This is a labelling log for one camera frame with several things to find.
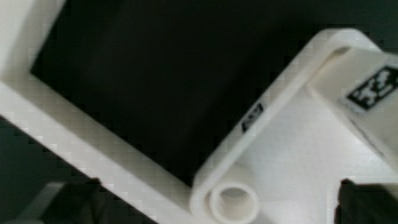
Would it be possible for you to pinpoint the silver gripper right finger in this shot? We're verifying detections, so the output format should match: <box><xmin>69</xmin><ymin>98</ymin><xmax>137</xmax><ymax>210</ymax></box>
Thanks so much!
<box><xmin>334</xmin><ymin>179</ymin><xmax>398</xmax><ymax>224</ymax></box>

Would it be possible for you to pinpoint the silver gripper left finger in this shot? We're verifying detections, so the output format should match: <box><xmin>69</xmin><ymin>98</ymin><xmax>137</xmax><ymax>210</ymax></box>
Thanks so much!
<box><xmin>14</xmin><ymin>179</ymin><xmax>108</xmax><ymax>224</ymax></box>

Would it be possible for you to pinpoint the white desk top tray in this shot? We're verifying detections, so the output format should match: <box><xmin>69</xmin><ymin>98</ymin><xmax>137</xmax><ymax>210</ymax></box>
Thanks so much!
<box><xmin>190</xmin><ymin>29</ymin><xmax>398</xmax><ymax>224</ymax></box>

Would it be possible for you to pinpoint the white front obstacle bar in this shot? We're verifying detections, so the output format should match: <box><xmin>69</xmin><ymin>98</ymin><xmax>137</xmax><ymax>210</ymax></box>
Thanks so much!
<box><xmin>0</xmin><ymin>0</ymin><xmax>210</xmax><ymax>224</ymax></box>

